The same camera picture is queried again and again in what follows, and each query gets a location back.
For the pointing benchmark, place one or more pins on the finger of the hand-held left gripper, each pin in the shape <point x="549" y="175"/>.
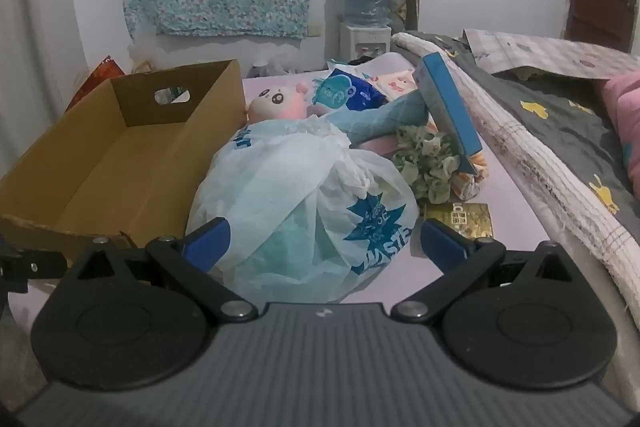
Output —
<point x="30" y="264"/>

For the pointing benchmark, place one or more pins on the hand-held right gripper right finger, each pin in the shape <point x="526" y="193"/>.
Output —
<point x="442" y="239"/>

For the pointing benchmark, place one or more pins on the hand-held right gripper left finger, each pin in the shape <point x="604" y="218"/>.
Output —
<point x="207" y="239"/>

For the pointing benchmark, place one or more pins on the orange striped towel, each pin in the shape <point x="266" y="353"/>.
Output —
<point x="470" y="182"/>

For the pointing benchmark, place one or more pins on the green floral scrunchie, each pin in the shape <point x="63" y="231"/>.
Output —
<point x="425" y="162"/>

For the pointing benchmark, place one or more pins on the white printed plastic bag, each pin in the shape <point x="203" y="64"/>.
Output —
<point x="280" y="187"/>

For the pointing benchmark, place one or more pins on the brown cardboard box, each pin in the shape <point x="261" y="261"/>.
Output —
<point x="100" y="167"/>

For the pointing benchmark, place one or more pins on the blue face mask box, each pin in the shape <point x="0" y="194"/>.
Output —
<point x="445" y="107"/>

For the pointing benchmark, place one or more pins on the pink and white plush doll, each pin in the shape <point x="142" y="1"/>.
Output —
<point x="272" y="104"/>

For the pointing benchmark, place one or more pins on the blue tissue pack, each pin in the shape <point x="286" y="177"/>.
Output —
<point x="340" y="92"/>

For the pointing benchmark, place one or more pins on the white quilted blanket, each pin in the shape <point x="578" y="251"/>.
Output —
<point x="525" y="157"/>

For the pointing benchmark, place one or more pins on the grey blanket with yellow prints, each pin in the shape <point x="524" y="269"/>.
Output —
<point x="550" y="122"/>

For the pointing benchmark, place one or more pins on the red white snack packet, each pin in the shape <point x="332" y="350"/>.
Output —
<point x="395" y="83"/>

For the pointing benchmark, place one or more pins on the red printed bag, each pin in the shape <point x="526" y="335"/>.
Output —
<point x="97" y="79"/>

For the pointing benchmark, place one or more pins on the white water dispenser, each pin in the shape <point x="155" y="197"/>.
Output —
<point x="362" y="41"/>

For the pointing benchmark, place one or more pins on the checked cloth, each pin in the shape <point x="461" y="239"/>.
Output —
<point x="550" y="52"/>

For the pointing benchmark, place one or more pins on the pink pillow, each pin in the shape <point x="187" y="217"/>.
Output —
<point x="625" y="117"/>

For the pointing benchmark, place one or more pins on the white wall socket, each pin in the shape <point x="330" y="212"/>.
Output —
<point x="314" y="31"/>

